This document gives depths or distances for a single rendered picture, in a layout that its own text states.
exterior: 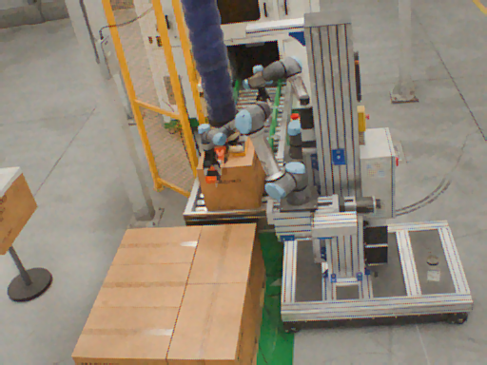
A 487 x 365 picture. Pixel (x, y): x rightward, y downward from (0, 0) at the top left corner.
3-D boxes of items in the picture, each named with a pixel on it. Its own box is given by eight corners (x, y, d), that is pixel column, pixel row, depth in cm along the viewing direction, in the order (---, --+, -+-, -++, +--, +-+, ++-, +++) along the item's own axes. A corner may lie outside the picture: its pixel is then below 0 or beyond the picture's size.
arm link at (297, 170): (311, 182, 314) (309, 163, 306) (297, 193, 306) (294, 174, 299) (295, 176, 321) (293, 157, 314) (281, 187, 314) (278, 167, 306)
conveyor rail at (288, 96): (288, 93, 587) (286, 77, 576) (293, 92, 586) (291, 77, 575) (273, 229, 399) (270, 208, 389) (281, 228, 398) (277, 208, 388)
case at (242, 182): (219, 169, 452) (209, 127, 430) (266, 165, 445) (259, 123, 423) (207, 214, 403) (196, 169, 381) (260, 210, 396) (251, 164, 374)
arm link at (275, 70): (272, 81, 341) (244, 94, 387) (286, 75, 345) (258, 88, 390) (265, 64, 340) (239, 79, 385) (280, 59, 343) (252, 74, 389)
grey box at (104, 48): (113, 69, 429) (103, 34, 413) (119, 68, 428) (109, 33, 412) (105, 79, 413) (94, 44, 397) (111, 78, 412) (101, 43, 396)
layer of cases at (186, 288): (141, 266, 426) (126, 228, 404) (263, 263, 408) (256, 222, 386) (92, 395, 329) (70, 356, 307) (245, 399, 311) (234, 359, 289)
